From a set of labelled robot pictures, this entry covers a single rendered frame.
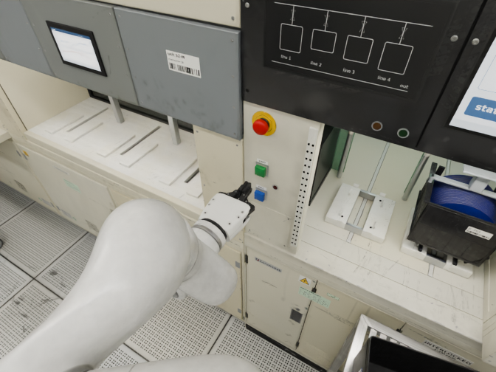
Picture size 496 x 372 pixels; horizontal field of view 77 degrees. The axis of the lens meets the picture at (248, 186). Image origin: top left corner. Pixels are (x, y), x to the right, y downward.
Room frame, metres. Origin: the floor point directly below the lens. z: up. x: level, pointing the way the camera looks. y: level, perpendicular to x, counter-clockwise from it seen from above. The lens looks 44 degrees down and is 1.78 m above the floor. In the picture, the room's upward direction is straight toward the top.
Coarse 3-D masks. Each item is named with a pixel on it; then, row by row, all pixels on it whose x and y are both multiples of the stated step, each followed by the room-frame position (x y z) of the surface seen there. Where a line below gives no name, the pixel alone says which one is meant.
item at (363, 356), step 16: (368, 352) 0.27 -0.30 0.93; (384, 352) 0.29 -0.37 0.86; (400, 352) 0.28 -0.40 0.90; (416, 352) 0.27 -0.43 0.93; (368, 368) 0.23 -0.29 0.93; (384, 368) 0.27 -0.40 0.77; (400, 368) 0.27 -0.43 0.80; (416, 368) 0.26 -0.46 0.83; (432, 368) 0.25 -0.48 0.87; (448, 368) 0.24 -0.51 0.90; (464, 368) 0.23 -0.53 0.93
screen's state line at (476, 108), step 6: (474, 96) 0.46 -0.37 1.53; (474, 102) 0.46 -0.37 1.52; (480, 102) 0.46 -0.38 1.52; (486, 102) 0.45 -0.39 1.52; (492, 102) 0.45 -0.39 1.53; (468, 108) 0.46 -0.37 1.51; (474, 108) 0.46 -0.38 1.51; (480, 108) 0.46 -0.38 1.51; (486, 108) 0.45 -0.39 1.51; (492, 108) 0.45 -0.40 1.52; (468, 114) 0.46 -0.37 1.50; (474, 114) 0.46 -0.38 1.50; (480, 114) 0.45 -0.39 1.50; (486, 114) 0.45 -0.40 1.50; (492, 114) 0.45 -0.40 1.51; (492, 120) 0.44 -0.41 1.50
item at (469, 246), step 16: (432, 176) 0.69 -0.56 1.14; (480, 176) 0.61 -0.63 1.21; (480, 192) 0.62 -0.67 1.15; (416, 208) 0.70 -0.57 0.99; (432, 208) 0.60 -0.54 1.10; (448, 208) 0.58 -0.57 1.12; (416, 224) 0.60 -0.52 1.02; (432, 224) 0.59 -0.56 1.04; (448, 224) 0.57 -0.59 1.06; (464, 224) 0.55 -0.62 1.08; (480, 224) 0.54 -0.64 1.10; (416, 240) 0.59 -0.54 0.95; (432, 240) 0.58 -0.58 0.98; (448, 240) 0.56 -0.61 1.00; (464, 240) 0.54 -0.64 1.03; (480, 240) 0.53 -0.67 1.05; (464, 256) 0.53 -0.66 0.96; (480, 256) 0.51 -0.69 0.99
